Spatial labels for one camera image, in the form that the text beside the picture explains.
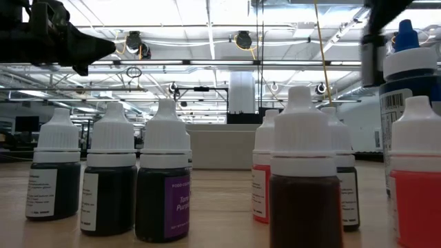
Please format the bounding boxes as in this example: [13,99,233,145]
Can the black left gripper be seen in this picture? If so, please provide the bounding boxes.
[0,13,117,77]

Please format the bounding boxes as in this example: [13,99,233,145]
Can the large blue-capped coloring bottle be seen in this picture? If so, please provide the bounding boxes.
[378,19,441,199]

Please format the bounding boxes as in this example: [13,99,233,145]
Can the brown food coloring bottle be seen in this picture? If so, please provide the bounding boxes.
[269,85,345,248]

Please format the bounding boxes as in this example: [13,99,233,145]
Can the purple label food coloring bottle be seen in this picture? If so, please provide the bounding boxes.
[134,99,192,243]

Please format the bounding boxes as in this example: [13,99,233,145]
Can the dark blue food coloring bottle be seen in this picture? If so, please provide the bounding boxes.
[322,105,361,232]

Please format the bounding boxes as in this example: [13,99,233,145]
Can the orange food coloring bottle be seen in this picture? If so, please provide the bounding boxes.
[252,109,280,224]

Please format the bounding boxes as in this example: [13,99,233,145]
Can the coral red food coloring bottle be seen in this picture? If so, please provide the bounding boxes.
[389,95,441,248]

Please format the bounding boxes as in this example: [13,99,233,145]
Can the grey plastic bin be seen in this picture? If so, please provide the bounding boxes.
[185,123,256,170]

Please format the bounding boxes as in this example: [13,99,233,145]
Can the black computer monitor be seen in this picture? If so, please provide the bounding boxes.
[14,116,40,133]

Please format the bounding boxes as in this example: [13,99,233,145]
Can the white building column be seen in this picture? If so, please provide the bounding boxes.
[229,71,256,114]

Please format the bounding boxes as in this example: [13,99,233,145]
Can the black column base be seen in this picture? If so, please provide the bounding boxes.
[226,112,258,125]

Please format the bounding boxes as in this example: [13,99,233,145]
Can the black coiled cable loop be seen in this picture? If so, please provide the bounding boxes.
[125,65,143,79]

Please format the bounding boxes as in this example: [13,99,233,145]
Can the yellow hanging rope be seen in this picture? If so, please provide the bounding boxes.
[313,0,334,107]

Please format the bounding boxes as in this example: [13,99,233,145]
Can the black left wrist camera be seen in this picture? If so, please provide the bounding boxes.
[29,1,71,36]

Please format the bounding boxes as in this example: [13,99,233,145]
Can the black hanging cable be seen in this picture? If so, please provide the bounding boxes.
[260,0,265,111]
[256,0,260,111]

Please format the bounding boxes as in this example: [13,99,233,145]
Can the black gantry frame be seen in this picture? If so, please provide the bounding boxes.
[174,86,229,114]

